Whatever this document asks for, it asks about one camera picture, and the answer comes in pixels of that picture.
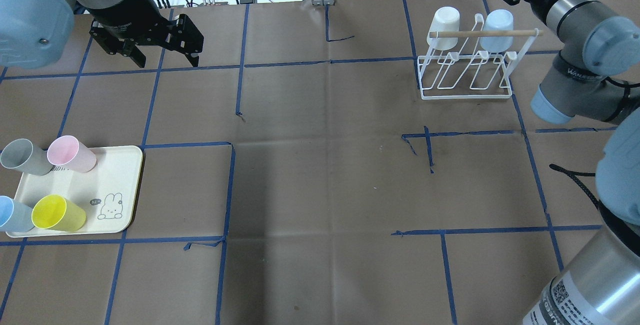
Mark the yellow plastic cup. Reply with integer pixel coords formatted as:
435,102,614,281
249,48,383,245
30,193,87,232

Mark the grey plastic cup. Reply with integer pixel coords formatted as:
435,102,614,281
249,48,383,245
0,138,54,176

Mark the black braided cable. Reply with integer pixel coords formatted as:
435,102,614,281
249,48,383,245
549,164,601,211

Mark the white wire cup rack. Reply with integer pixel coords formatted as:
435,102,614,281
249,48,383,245
415,13,544,101

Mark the pink plastic cup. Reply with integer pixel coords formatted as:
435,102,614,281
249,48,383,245
46,135,98,173

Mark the pale green plastic cup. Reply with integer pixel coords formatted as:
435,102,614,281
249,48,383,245
427,6,460,51

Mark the light blue cup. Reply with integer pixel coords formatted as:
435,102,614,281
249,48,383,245
0,195,35,232
479,9,514,53

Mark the cream plastic tray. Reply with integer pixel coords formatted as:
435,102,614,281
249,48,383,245
6,145,144,238

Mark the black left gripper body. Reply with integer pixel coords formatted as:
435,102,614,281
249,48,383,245
89,7,175,56

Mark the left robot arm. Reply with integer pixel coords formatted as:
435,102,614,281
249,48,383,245
0,0,204,69

